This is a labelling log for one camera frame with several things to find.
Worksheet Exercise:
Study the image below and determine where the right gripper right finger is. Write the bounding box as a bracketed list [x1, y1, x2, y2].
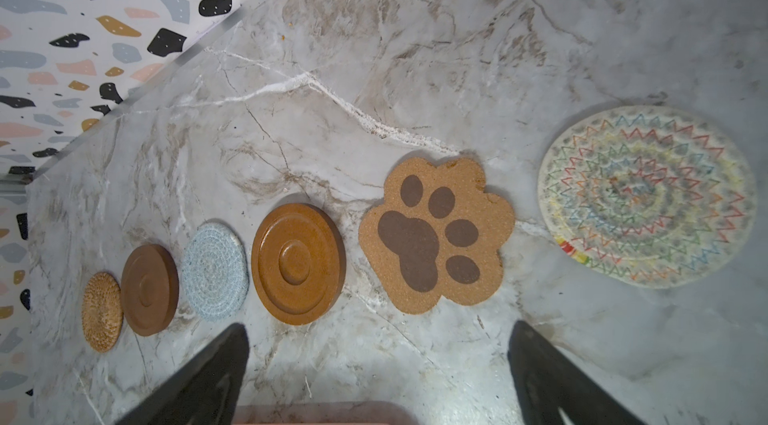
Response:
[507, 320, 641, 425]

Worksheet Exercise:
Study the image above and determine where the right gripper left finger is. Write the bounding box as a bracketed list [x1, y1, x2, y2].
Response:
[118, 323, 250, 424]

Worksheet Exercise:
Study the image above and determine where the dark brown wooden coaster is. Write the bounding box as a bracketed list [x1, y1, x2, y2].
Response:
[121, 244, 179, 337]

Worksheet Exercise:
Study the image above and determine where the light blue woven coaster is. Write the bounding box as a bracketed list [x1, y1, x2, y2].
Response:
[180, 222, 249, 322]

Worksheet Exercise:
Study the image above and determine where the brown rattan woven coaster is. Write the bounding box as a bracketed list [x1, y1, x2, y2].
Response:
[81, 271, 123, 353]

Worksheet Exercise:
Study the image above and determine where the light brown wooden coaster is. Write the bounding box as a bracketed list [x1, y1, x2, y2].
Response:
[251, 203, 346, 326]

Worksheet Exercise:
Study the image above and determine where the cork paw coaster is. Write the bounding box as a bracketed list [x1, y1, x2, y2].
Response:
[358, 157, 515, 315]

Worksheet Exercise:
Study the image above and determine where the multicolour woven coaster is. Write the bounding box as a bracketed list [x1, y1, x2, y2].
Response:
[537, 105, 758, 289]

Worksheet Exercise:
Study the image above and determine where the pink tray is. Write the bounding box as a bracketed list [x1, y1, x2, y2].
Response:
[233, 401, 419, 424]

